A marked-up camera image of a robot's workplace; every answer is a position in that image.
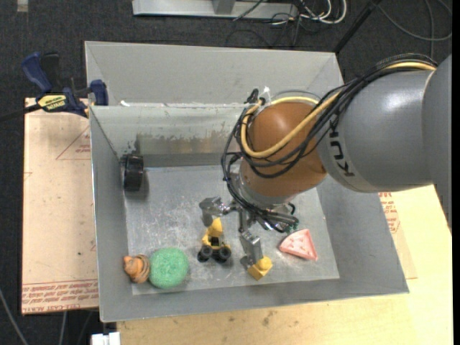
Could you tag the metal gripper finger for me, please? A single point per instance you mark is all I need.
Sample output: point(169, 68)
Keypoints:
point(211, 205)
point(251, 244)

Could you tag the yellow toy block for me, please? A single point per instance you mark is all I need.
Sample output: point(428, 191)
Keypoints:
point(260, 267)

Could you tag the yellow toy vehicle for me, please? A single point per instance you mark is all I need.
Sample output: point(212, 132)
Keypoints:
point(215, 244)

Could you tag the grey metal bin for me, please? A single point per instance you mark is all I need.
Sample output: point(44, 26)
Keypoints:
point(172, 207)

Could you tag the pink triangular toy slice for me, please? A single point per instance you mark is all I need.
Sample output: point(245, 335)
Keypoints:
point(300, 246)

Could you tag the green foam ball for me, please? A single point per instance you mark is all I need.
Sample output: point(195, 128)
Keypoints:
point(168, 268)

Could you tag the black tape roll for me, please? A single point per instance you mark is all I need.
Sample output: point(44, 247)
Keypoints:
point(133, 173)

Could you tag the orange toy tiger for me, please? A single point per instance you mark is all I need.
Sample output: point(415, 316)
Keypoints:
point(136, 268)

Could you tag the brown cardboard board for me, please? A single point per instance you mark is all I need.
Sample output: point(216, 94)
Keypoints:
point(54, 192)

